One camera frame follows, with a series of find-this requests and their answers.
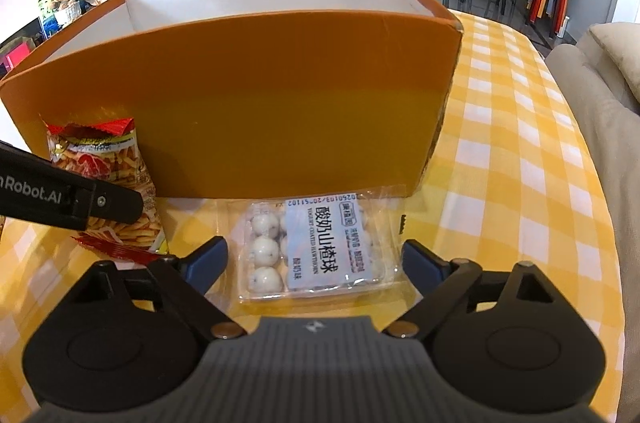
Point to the beige sofa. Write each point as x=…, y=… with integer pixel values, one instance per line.
x=610, y=128

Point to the clear pack of white balls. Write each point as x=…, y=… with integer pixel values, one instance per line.
x=320, y=248

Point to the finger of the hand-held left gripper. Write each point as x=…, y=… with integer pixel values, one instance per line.
x=120, y=208

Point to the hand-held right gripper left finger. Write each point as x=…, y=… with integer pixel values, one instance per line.
x=207, y=260

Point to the yellow checkered tablecloth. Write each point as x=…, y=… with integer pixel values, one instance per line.
x=500, y=183

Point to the red fries snack bag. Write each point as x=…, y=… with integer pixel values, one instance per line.
x=125, y=173

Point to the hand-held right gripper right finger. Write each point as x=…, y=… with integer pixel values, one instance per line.
x=415, y=260

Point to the orange cardboard box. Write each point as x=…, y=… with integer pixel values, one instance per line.
x=275, y=103

